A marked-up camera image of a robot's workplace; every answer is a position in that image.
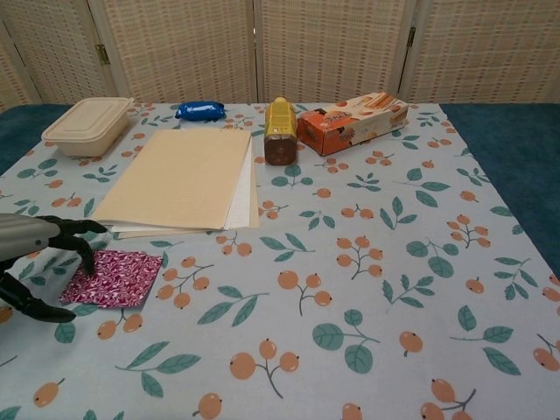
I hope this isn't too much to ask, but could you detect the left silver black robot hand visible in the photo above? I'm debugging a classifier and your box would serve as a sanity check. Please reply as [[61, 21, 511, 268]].
[[0, 213, 109, 325]]

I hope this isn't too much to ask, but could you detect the pink patterned rectangular packet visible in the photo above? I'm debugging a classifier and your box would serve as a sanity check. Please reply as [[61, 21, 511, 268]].
[[59, 248, 164, 312]]

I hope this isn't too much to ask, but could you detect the beige paper sheet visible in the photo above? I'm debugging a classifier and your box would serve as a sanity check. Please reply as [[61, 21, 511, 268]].
[[111, 170, 261, 241]]

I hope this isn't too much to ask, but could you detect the beige lidded lunch box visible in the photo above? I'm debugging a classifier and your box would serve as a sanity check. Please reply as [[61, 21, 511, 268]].
[[41, 96, 135, 158]]

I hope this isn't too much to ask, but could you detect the cream paper pad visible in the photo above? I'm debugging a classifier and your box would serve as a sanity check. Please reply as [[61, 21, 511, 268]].
[[90, 128, 254, 231]]

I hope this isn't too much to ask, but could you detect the blue snack packet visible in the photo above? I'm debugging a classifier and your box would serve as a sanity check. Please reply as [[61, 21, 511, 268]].
[[174, 100, 228, 123]]

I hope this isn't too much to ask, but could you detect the white lined paper sheet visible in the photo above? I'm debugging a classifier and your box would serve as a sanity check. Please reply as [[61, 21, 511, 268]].
[[225, 143, 257, 230]]

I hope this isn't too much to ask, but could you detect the bamboo folding screen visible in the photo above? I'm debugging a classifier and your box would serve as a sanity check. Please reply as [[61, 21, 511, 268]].
[[0, 0, 560, 113]]

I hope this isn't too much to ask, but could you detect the tea bottle with yellow label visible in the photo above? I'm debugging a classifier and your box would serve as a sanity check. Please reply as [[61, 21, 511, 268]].
[[263, 96, 299, 167]]

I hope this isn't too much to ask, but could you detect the floral light blue tablecloth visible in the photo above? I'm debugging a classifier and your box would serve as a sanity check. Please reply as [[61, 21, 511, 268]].
[[0, 101, 560, 420]]

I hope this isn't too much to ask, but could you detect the orange biscuit box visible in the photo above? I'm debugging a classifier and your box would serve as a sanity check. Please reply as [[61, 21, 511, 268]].
[[297, 90, 411, 158]]

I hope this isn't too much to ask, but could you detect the teal table cover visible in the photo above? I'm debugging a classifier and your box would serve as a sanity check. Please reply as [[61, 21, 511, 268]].
[[0, 101, 560, 281]]

